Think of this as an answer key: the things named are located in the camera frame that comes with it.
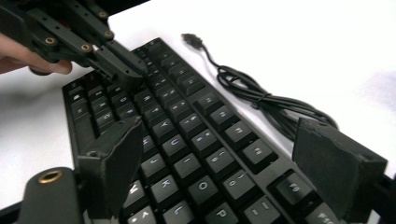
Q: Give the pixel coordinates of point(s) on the black computer keyboard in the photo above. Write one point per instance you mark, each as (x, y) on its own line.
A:
(199, 140)

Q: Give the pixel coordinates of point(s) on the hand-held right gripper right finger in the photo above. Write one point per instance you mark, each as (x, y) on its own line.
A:
(339, 168)

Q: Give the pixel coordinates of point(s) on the white board mat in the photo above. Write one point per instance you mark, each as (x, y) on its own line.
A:
(295, 46)

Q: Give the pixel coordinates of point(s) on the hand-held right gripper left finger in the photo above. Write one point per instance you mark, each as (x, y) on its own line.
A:
(109, 174)

